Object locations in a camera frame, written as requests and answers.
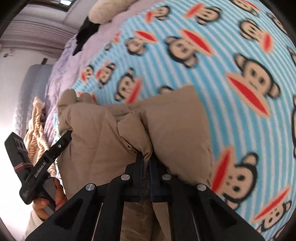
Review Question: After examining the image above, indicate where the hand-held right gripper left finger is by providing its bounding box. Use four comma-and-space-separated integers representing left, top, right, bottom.
25, 153, 144, 241

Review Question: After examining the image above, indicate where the beige striped cloth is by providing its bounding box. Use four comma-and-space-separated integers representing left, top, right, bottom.
24, 97, 58, 179

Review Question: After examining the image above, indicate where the blue monkey print blanket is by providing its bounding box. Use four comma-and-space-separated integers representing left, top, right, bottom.
54, 0, 296, 241

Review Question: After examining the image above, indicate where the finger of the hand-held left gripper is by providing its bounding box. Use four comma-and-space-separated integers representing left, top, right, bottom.
46, 130, 73, 163

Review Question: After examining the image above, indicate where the black cloth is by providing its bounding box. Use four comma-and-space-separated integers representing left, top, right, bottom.
73, 16, 100, 56

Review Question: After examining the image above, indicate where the lilac duvet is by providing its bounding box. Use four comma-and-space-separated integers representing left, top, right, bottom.
44, 0, 139, 149

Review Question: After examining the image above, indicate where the person's left hand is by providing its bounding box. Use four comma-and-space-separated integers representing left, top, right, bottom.
32, 178, 68, 219

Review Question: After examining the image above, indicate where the person's left forearm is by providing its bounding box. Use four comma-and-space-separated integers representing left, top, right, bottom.
23, 209, 49, 237

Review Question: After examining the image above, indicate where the tan puffer jacket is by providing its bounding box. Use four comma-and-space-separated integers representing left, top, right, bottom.
57, 85, 214, 241

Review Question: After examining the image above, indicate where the grey-blue padded headboard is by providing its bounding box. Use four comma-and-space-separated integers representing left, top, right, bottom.
14, 64, 55, 137

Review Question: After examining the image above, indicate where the cream fluffy pillow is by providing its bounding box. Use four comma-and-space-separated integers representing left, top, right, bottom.
89, 0, 139, 24

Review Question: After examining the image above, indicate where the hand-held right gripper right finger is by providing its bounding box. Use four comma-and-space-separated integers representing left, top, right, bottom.
149, 160, 264, 241

